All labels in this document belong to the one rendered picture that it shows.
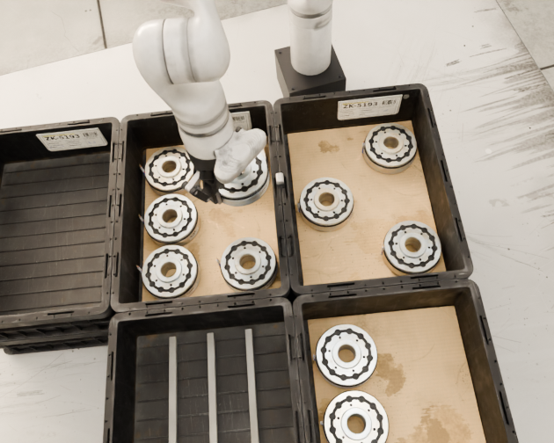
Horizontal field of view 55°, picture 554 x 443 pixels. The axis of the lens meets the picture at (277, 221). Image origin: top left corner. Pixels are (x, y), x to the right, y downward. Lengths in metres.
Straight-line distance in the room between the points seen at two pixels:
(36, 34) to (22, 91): 1.25
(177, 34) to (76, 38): 2.12
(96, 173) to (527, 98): 1.01
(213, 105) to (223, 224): 0.42
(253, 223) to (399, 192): 0.29
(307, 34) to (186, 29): 0.59
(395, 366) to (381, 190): 0.34
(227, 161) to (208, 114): 0.08
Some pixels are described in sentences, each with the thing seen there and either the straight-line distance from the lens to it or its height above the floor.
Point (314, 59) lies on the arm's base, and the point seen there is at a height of 0.85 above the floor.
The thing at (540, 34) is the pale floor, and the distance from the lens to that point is 2.62.
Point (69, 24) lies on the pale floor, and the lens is 2.79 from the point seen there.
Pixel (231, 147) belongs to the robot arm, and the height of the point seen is 1.16.
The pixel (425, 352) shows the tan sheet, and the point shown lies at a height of 0.83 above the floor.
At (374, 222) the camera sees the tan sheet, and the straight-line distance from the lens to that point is 1.03.
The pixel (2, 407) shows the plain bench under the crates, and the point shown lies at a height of 0.70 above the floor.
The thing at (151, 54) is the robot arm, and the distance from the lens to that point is 0.60.
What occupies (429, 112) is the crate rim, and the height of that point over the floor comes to 0.92.
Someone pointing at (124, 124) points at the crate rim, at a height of 0.93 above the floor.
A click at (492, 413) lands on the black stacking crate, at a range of 0.92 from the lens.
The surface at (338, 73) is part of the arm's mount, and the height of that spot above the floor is 0.80.
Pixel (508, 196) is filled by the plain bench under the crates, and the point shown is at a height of 0.70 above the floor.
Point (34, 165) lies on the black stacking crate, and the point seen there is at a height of 0.83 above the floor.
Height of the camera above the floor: 1.76
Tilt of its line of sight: 65 degrees down
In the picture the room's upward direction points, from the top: 9 degrees counter-clockwise
